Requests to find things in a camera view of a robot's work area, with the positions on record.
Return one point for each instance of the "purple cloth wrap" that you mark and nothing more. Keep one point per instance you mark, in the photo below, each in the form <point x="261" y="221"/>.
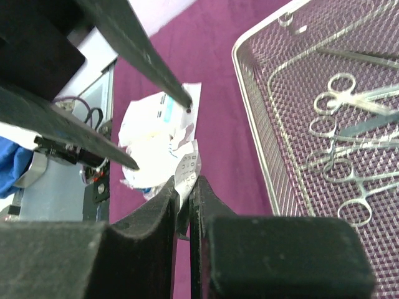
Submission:
<point x="197" y="46"/>

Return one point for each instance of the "small white packet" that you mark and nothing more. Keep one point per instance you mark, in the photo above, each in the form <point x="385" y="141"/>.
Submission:
<point x="186" y="175"/>

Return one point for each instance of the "white gauze packet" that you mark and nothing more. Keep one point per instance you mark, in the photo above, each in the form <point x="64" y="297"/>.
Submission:
<point x="160" y="113"/>

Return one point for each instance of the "wire mesh metal tray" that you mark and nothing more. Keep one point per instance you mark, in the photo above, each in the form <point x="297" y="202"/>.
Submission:
<point x="280" y="74"/>

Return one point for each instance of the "thin metal tweezers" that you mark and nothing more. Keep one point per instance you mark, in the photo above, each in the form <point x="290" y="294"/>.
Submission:
<point x="381" y="59"/>

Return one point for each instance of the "metal surgical scissors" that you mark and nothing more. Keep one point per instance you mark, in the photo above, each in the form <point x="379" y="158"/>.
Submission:
<point x="327" y="103"/>

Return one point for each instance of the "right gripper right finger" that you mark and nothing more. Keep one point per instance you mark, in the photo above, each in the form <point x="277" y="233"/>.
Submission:
<point x="235" y="256"/>

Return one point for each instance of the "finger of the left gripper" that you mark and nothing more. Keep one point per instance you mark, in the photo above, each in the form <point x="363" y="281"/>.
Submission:
<point x="121" y="28"/>

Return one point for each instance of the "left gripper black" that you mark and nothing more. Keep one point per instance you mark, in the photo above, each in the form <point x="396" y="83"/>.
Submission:
<point x="39" y="53"/>

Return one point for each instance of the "metal forceps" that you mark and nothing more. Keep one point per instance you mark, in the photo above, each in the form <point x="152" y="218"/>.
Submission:
<point x="342" y="146"/>

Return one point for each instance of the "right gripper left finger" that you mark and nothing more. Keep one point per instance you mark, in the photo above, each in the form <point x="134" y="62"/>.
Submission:
<point x="132" y="258"/>

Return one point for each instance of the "metal scalpel handle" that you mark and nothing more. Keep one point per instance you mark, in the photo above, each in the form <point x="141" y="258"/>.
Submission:
<point x="368" y="125"/>

